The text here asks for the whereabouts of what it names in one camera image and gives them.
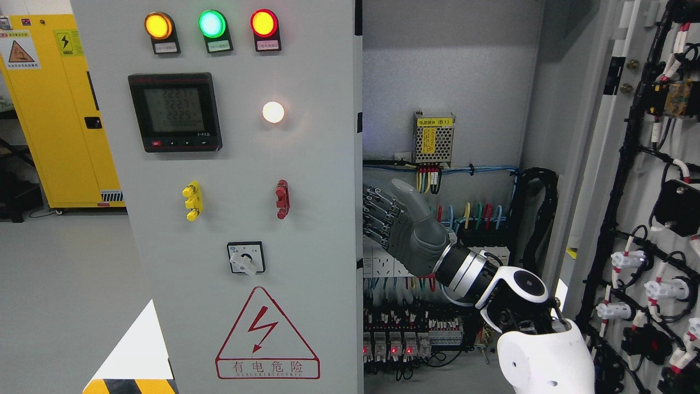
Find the red electric hazard sticker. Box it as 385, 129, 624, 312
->
215, 286, 320, 380

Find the red terminal connector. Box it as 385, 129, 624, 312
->
275, 179, 290, 219

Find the yellow terminal connector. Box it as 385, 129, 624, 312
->
182, 181, 203, 222

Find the black surge protector block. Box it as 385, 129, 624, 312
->
457, 224, 511, 265

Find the metal mesh power supply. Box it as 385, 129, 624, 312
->
413, 111, 457, 165

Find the relay terminal row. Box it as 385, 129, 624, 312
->
362, 298, 483, 367

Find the yellow indicator lamp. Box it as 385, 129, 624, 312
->
144, 12, 180, 55

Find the red indicator lamp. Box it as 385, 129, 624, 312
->
250, 8, 282, 52

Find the white circuit breaker row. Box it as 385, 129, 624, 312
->
358, 237, 413, 279

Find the green indicator lamp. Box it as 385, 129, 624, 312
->
198, 9, 234, 53

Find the white indicator lamp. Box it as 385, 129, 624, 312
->
262, 101, 285, 123

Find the white rotary selector switch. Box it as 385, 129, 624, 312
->
227, 241, 266, 275

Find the grey cabinet door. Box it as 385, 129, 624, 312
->
523, 1, 698, 393
72, 1, 363, 393

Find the yellow safety cabinet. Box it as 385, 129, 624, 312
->
2, 14, 125, 210

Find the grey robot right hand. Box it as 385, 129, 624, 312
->
362, 179, 450, 276

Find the black digital power meter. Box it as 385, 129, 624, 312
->
128, 72, 223, 153

